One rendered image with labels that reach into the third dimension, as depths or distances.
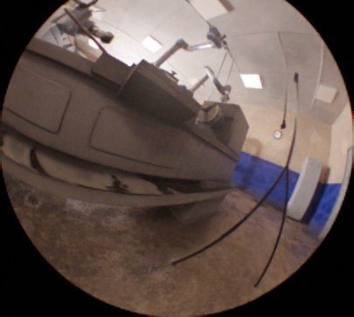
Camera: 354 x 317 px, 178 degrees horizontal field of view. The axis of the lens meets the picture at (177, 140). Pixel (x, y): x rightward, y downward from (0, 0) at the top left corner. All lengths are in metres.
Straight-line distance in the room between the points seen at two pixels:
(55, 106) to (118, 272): 0.77
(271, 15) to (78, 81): 2.86
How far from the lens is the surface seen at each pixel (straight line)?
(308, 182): 4.09
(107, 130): 0.47
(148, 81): 0.36
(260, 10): 2.80
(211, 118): 1.09
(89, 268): 0.72
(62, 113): 0.49
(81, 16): 0.87
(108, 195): 0.40
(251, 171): 4.38
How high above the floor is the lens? 0.70
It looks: level
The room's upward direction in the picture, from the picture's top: 24 degrees clockwise
